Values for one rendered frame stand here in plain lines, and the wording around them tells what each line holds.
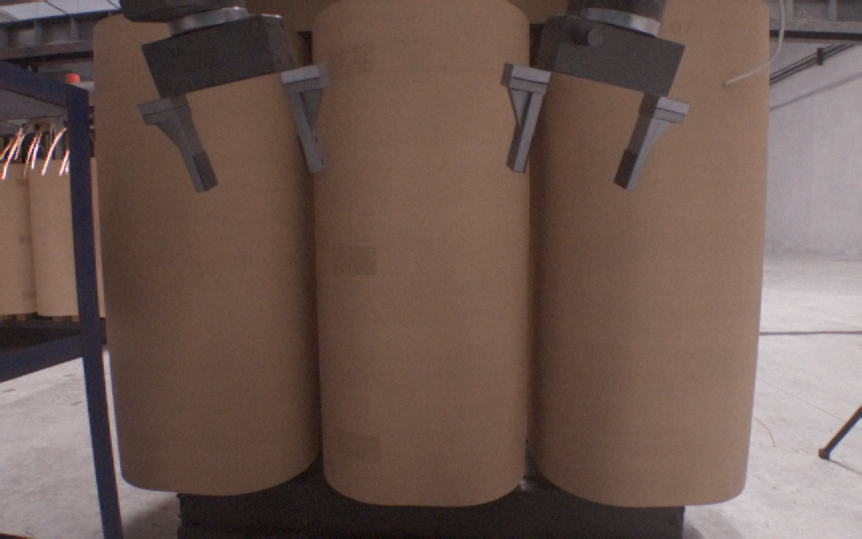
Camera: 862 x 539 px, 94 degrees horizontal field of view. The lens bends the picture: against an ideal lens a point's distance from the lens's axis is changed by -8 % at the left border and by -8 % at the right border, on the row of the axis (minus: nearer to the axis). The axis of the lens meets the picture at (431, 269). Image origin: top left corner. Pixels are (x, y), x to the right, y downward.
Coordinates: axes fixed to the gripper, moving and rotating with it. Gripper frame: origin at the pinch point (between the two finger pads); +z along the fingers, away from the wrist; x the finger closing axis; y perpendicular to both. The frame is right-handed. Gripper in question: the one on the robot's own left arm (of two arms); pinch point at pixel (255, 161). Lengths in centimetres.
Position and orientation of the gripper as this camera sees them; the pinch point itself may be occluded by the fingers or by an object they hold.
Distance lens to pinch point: 51.3
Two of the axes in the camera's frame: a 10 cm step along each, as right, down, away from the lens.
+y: 0.8, -4.7, 8.8
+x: -9.8, 1.1, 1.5
